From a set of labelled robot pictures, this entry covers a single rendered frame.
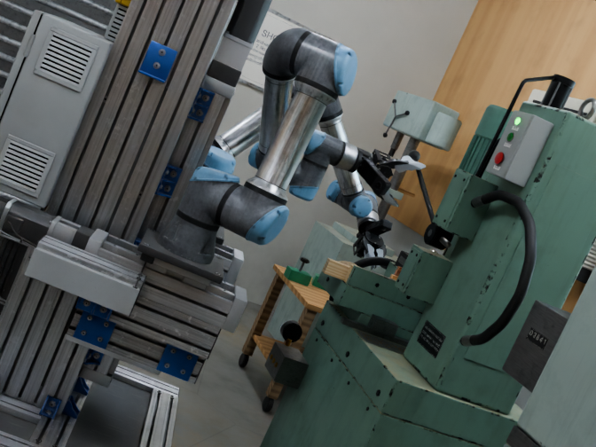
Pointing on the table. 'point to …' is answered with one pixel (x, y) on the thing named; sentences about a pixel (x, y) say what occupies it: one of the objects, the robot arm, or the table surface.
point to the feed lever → (435, 237)
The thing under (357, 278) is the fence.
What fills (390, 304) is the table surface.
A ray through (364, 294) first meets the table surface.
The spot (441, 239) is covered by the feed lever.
